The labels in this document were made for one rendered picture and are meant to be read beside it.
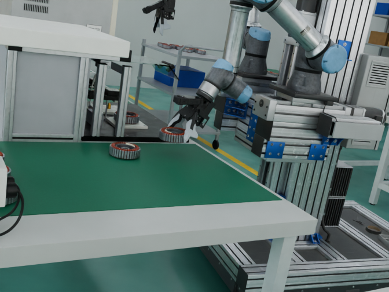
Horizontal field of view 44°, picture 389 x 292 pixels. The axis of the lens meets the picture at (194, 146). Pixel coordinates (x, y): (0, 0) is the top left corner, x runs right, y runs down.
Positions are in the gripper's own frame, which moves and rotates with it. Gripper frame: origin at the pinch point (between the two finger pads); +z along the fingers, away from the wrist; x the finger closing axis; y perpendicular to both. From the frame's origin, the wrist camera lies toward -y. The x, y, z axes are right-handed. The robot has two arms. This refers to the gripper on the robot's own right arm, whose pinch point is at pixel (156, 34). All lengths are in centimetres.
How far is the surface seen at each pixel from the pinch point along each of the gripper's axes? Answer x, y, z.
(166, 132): -86, -17, 30
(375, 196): 40, 217, 108
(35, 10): -60, -65, -6
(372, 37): 447, 524, -21
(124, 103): -67, -30, 25
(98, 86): -69, -41, 18
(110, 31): -56, -36, -2
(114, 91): -50, -30, 23
